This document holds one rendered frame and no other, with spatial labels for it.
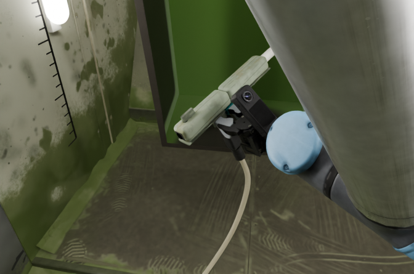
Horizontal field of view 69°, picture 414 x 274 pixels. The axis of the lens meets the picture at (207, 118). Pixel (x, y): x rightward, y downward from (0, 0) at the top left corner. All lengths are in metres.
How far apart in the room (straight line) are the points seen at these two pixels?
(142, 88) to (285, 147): 1.81
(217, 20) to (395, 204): 1.08
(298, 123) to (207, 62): 0.98
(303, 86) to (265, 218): 1.41
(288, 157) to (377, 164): 0.22
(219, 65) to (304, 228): 0.85
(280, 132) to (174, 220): 1.14
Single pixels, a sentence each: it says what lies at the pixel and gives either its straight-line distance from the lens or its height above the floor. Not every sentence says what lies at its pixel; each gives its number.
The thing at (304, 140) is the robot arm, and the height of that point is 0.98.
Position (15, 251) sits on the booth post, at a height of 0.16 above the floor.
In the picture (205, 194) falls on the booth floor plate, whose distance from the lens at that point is 1.64.
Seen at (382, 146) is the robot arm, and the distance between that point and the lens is 0.20.
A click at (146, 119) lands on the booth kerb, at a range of 2.19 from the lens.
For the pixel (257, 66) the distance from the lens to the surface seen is 0.79.
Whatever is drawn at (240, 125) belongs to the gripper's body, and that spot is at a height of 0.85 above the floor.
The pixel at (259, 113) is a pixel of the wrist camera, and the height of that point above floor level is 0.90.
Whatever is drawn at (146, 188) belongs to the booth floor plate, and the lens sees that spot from 1.70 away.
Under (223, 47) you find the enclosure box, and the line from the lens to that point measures 1.33.
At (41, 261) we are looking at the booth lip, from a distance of 1.56.
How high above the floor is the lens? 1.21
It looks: 32 degrees down
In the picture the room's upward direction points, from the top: straight up
